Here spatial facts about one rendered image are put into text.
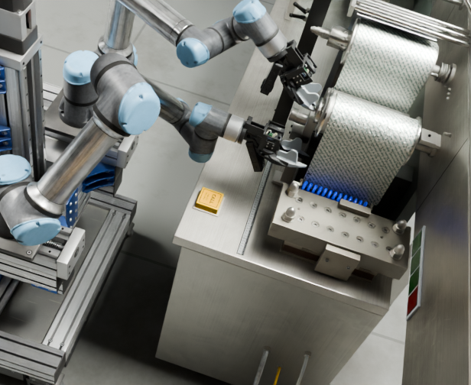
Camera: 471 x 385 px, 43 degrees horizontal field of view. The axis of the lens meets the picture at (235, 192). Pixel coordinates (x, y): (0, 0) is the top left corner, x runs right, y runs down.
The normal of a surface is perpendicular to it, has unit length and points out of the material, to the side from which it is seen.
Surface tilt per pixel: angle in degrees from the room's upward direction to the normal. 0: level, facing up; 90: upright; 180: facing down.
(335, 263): 90
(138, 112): 84
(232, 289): 90
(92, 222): 0
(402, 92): 92
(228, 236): 0
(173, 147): 0
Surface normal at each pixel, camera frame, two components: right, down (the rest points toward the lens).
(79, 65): 0.12, -0.56
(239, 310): -0.26, 0.70
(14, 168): 0.13, -0.72
